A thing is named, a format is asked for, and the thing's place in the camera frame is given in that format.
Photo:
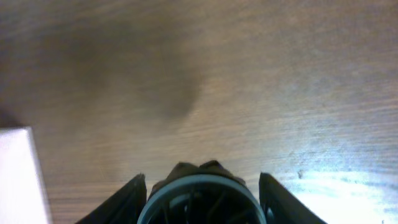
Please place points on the open white cardboard box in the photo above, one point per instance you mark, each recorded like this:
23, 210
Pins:
23, 193

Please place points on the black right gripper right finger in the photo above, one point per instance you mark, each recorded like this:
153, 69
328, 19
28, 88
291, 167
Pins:
280, 206

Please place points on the small black round cap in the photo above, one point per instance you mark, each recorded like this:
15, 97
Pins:
207, 193

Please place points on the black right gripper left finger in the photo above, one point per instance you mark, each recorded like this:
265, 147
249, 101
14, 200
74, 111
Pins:
124, 206

